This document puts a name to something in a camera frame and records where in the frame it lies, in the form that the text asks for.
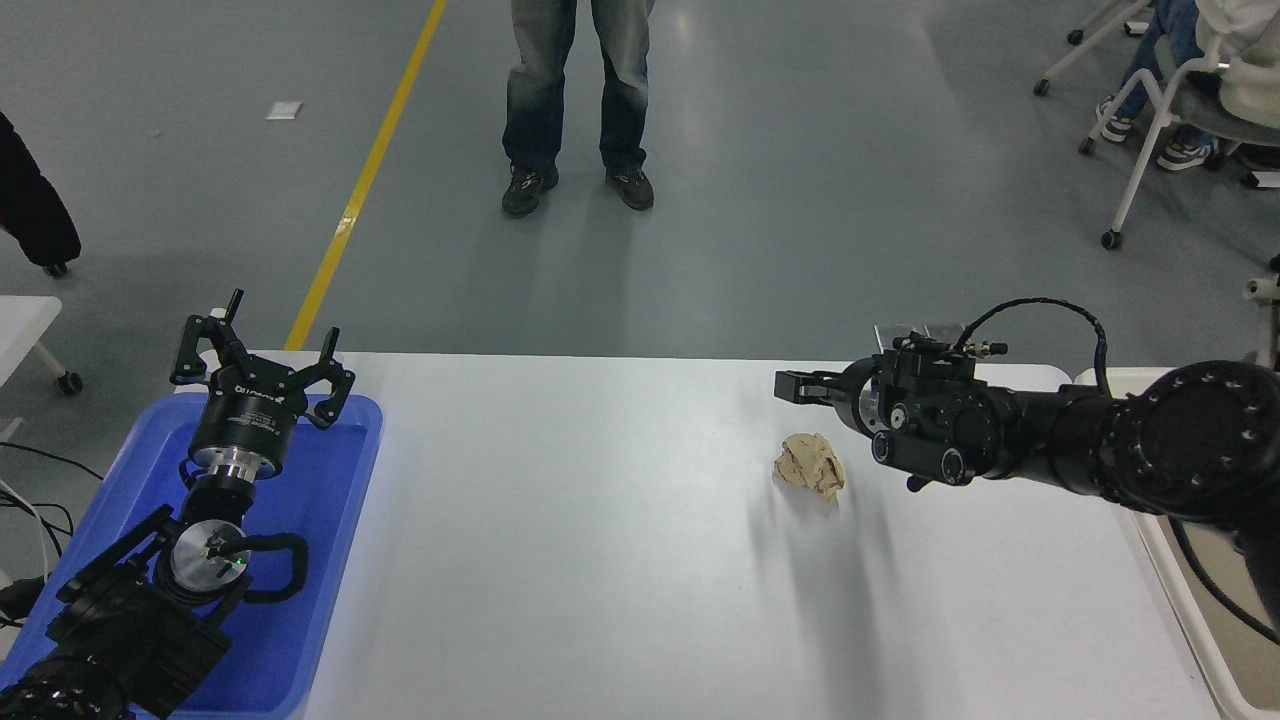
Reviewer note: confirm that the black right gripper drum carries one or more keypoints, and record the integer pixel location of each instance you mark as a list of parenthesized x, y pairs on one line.
[(850, 400)]

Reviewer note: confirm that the person in dark shape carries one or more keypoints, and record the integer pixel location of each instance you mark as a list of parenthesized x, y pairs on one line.
[(30, 210)]

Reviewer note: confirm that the small white side table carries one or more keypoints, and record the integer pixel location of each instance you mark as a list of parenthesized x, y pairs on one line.
[(20, 330)]

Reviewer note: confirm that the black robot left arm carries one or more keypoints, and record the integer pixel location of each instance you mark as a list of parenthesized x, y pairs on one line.
[(120, 630)]

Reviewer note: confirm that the grey metal stand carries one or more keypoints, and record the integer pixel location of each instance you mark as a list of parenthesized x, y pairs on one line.
[(1262, 290)]

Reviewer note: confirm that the standing person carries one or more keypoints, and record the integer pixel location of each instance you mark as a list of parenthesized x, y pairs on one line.
[(535, 100)]

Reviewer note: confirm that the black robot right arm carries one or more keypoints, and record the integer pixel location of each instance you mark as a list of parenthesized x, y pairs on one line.
[(1190, 440)]

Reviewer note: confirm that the white frame office chair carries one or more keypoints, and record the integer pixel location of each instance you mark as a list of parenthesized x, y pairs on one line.
[(1200, 115)]

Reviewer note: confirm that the silver floor plate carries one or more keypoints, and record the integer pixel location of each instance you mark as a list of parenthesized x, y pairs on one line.
[(884, 338), (945, 331)]

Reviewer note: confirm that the large pale bin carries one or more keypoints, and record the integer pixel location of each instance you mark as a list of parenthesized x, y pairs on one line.
[(1250, 690)]

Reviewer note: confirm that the seated person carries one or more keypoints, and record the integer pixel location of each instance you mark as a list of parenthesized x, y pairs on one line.
[(1170, 30)]

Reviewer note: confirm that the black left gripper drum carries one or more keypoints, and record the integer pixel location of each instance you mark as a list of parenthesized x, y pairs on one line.
[(245, 420)]

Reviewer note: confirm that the blue plastic tray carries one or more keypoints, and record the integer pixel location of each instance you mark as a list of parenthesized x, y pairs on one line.
[(320, 520)]

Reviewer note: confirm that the black chair caster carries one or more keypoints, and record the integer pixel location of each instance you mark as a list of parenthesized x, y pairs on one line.
[(56, 269)]

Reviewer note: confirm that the tan paper ball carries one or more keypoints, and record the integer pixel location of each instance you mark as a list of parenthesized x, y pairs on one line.
[(810, 465)]

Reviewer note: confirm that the white chair base with casters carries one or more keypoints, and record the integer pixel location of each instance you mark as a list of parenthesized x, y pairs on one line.
[(1042, 88)]

